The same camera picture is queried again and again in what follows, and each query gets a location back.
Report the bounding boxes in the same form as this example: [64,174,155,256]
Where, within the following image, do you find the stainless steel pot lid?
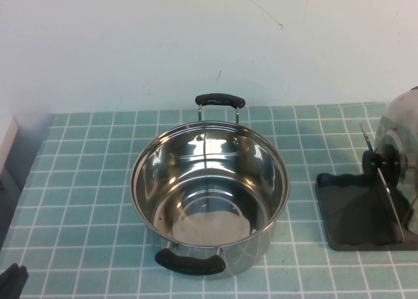
[361,86,418,215]

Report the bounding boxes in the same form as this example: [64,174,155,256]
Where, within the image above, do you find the black tray wire lid rack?
[315,122,418,253]

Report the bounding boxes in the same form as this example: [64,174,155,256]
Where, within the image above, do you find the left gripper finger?
[16,266,31,299]
[0,262,20,299]

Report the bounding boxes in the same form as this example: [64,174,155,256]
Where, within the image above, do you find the stainless steel pot black handles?
[129,92,291,278]

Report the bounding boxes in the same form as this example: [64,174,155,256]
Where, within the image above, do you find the green tile pattern tablecloth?
[0,102,418,299]

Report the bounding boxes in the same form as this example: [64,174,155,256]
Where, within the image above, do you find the beige board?
[0,116,29,195]

